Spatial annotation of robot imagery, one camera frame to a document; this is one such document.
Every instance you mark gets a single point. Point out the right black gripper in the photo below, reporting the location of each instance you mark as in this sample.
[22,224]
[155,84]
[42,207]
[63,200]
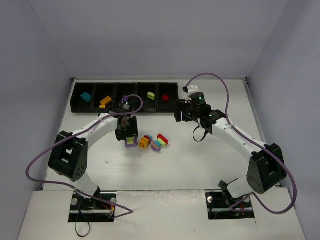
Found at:
[178,110]

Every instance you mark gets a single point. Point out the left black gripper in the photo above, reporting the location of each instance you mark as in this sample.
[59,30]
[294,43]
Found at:
[127,132]

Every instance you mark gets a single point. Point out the green lego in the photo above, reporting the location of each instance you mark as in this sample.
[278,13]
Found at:
[130,141]

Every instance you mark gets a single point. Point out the purple heart lego plate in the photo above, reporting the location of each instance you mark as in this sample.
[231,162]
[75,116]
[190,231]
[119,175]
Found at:
[132,146]

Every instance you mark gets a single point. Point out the red small lego brick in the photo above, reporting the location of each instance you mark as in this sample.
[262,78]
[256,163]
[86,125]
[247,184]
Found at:
[165,98]

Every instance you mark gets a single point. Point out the lime green lego brick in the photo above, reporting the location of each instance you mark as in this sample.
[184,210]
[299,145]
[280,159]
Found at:
[151,96]

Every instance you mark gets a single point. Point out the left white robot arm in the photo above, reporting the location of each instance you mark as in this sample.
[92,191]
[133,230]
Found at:
[70,158]

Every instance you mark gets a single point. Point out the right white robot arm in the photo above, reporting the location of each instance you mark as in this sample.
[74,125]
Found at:
[264,161]

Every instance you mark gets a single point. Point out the orange yellow lego brick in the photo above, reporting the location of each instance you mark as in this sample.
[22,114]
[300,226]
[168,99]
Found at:
[144,142]

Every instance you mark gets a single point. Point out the red long lego brick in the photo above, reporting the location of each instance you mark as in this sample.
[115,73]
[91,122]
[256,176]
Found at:
[164,139]

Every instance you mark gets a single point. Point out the yellow green lego brick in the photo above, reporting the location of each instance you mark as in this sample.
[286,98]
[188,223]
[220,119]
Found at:
[163,144]

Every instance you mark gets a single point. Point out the orange long lego brick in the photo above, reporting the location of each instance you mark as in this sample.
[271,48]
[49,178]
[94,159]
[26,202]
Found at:
[106,101]

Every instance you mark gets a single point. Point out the teal pink lego brick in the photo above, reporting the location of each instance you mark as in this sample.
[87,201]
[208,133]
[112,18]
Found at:
[156,142]

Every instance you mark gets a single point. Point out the purple oval lego piece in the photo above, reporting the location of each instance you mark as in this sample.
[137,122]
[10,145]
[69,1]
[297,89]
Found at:
[155,147]

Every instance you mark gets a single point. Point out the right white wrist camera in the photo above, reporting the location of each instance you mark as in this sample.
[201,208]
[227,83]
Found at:
[190,89]

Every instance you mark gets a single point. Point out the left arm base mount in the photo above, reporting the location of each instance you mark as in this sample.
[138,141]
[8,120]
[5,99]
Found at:
[85,210]

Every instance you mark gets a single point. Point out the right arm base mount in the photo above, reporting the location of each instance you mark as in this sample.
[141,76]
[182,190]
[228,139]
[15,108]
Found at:
[235,209]

